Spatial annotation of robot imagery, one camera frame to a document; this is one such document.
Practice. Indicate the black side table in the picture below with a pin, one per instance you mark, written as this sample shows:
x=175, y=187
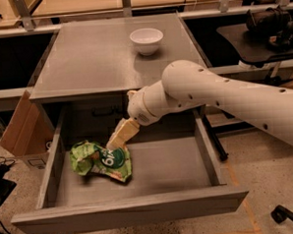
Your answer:
x=248, y=51

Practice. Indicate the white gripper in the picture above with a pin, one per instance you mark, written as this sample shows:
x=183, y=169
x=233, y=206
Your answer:
x=138, y=107

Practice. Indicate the open grey top drawer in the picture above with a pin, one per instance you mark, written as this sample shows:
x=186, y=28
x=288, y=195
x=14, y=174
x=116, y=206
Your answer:
x=176, y=174

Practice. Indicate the grey drawer cabinet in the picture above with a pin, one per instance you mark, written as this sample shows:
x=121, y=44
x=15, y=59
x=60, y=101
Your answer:
x=92, y=65

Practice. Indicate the white ceramic bowl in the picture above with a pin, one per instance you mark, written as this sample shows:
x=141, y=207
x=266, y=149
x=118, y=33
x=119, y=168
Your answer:
x=146, y=41

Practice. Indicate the green rice chip bag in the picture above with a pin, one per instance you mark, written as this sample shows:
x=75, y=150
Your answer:
x=92, y=158

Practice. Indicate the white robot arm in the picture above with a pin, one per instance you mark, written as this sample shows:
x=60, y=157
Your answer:
x=185, y=85

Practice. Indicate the black chair caster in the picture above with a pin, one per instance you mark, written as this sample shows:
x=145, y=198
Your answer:
x=280, y=214

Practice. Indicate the brown cardboard box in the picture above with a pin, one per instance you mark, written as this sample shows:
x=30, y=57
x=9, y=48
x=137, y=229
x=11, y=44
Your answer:
x=27, y=134

